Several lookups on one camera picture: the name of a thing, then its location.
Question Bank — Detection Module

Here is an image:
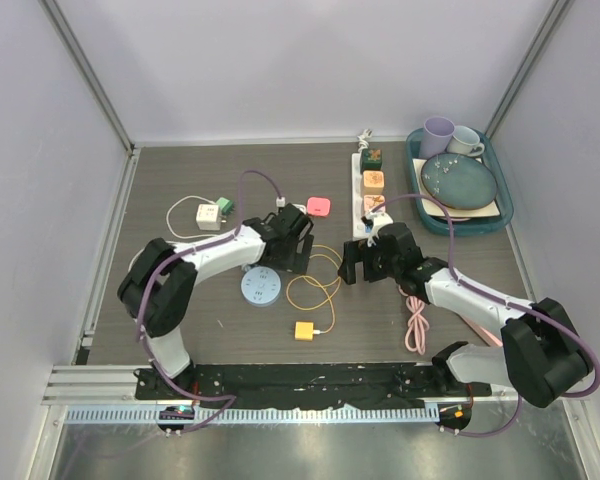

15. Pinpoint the red pink flat charger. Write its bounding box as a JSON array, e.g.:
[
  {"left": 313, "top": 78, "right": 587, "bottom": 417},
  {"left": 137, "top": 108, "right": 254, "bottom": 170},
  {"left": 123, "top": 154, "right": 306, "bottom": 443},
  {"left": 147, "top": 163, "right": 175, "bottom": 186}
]
[{"left": 306, "top": 196, "right": 331, "bottom": 218}]

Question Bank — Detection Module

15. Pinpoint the green plug adapter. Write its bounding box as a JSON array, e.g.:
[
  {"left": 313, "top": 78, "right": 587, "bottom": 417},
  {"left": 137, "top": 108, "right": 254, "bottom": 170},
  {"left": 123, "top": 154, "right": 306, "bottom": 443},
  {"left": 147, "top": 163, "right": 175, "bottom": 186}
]
[{"left": 215, "top": 197, "right": 235, "bottom": 217}]

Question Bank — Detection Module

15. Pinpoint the orange cube socket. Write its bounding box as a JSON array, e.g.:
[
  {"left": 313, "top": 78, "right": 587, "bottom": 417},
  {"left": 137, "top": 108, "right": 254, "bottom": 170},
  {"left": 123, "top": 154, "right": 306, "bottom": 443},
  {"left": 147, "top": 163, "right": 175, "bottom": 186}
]
[{"left": 361, "top": 170, "right": 385, "bottom": 196}]

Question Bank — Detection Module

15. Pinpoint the white multicolour power strip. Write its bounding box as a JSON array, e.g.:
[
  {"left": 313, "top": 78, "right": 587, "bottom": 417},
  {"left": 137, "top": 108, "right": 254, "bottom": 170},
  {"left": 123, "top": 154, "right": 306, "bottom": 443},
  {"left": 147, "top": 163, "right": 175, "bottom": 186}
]
[{"left": 350, "top": 129, "right": 382, "bottom": 239}]

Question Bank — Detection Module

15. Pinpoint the round light blue socket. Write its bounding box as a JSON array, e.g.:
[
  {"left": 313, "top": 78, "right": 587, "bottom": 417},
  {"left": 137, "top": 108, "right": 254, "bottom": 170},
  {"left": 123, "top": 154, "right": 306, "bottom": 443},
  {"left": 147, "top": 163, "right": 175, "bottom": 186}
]
[{"left": 240, "top": 266, "right": 281, "bottom": 307}]

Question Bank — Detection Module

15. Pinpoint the pink coiled cord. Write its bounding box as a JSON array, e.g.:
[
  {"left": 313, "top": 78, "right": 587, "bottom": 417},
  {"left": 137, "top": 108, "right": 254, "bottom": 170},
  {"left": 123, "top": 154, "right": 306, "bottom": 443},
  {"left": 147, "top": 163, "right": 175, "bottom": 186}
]
[{"left": 398, "top": 284, "right": 431, "bottom": 355}]

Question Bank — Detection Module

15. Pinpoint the yellow charger block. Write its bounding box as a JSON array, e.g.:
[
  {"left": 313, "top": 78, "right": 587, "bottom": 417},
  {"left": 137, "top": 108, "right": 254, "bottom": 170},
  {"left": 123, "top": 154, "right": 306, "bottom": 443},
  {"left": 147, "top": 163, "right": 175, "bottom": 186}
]
[{"left": 294, "top": 321, "right": 315, "bottom": 341}]

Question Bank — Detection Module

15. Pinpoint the grey blue mug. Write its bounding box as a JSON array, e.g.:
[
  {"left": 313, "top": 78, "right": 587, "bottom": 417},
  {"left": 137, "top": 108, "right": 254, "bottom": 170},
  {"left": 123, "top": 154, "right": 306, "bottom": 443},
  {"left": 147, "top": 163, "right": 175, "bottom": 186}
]
[{"left": 446, "top": 125, "right": 485, "bottom": 157}]

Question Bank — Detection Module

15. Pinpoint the yellow charging cable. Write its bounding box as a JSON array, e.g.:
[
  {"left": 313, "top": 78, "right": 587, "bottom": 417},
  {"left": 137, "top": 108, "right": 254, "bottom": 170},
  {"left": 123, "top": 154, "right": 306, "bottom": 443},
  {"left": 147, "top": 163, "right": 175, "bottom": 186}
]
[{"left": 285, "top": 243, "right": 344, "bottom": 337}]

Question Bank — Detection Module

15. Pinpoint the black mounting base plate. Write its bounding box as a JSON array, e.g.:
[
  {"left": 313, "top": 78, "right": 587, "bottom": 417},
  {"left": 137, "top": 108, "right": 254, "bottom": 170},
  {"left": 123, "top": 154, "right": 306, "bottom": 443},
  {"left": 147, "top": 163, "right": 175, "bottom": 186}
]
[{"left": 134, "top": 362, "right": 494, "bottom": 407}]

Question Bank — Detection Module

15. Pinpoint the pink power strip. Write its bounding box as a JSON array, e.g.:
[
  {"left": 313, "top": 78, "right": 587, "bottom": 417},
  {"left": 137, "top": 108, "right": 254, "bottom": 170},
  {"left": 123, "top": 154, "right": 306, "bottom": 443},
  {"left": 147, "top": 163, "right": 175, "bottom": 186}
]
[{"left": 462, "top": 318, "right": 502, "bottom": 347}]

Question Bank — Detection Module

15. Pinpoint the cream square plate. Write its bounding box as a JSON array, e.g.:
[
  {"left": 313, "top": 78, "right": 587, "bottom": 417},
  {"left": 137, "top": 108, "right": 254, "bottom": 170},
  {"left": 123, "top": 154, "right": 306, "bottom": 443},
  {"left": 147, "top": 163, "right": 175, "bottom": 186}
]
[{"left": 412, "top": 159, "right": 500, "bottom": 221}]

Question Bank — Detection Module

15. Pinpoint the white thin cable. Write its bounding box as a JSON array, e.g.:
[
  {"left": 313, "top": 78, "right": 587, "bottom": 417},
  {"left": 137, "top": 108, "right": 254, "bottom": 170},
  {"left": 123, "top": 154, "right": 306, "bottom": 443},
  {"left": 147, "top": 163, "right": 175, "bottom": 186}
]
[{"left": 165, "top": 195, "right": 231, "bottom": 240}]

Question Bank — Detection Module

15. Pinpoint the dark green cube socket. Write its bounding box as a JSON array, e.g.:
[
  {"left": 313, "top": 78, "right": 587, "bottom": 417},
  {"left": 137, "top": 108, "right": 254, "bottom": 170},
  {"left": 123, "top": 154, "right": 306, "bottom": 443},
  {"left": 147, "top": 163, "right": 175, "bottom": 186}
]
[{"left": 360, "top": 148, "right": 383, "bottom": 172}]

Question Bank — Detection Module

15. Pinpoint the teal plastic tray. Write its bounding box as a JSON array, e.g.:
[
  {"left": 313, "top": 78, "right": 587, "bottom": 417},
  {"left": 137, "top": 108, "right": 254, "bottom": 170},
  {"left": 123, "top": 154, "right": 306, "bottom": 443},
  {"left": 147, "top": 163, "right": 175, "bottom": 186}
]
[{"left": 405, "top": 128, "right": 514, "bottom": 237}]

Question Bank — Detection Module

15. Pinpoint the white cube socket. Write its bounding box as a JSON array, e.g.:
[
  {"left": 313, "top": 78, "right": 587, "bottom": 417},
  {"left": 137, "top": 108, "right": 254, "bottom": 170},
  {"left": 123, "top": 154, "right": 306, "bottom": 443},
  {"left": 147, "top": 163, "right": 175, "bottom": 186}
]
[{"left": 195, "top": 203, "right": 222, "bottom": 231}]

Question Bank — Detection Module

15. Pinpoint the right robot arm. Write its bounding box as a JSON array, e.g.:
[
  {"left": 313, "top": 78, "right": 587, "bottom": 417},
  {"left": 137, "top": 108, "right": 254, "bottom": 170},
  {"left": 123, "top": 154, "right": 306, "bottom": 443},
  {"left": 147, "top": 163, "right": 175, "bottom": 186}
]
[{"left": 338, "top": 222, "right": 600, "bottom": 408}]

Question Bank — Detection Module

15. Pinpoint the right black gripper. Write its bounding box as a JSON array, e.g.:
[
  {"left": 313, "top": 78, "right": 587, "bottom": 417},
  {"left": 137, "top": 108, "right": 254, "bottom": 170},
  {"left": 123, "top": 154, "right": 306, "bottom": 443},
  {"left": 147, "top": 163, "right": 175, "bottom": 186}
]
[{"left": 339, "top": 237, "right": 401, "bottom": 285}]

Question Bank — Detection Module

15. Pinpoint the pink cube socket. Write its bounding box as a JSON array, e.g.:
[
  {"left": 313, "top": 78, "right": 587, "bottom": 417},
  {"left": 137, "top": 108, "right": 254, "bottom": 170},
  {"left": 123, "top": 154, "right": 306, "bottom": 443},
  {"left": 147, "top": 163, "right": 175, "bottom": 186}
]
[{"left": 362, "top": 194, "right": 385, "bottom": 216}]

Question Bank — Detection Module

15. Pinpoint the purple cup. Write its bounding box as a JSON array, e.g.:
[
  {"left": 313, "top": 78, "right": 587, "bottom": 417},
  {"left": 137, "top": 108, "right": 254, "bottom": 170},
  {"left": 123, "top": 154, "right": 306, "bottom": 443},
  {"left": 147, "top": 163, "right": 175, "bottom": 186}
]
[{"left": 419, "top": 116, "right": 455, "bottom": 159}]

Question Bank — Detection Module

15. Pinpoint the dark blue plate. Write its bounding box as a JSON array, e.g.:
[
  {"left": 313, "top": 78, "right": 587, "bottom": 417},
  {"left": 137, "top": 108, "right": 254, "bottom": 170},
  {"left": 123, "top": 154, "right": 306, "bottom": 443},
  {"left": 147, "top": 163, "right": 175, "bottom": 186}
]
[{"left": 420, "top": 153, "right": 498, "bottom": 210}]

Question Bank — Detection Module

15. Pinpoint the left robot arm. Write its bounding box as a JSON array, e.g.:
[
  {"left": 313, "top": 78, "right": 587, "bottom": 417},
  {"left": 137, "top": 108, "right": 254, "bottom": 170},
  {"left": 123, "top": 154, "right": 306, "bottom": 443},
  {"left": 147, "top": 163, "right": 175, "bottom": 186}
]
[{"left": 117, "top": 204, "right": 313, "bottom": 399}]

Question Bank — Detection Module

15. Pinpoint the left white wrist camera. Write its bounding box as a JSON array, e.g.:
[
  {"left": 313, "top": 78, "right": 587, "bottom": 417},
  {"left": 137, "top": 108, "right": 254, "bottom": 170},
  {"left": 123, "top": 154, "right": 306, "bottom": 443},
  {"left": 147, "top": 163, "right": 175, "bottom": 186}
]
[{"left": 275, "top": 196, "right": 307, "bottom": 214}]

